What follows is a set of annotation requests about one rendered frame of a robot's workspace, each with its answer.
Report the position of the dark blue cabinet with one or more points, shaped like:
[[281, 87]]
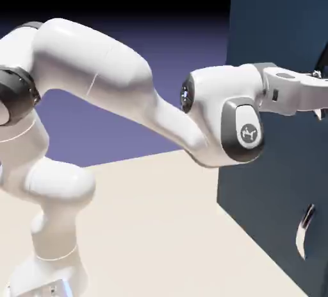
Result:
[[269, 199]]

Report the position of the dark blue cabinet door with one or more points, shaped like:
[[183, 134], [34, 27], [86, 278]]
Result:
[[258, 199], [276, 32]]

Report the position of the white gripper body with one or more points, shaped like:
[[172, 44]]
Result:
[[316, 95]]

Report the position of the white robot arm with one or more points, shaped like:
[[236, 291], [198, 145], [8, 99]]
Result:
[[102, 66]]

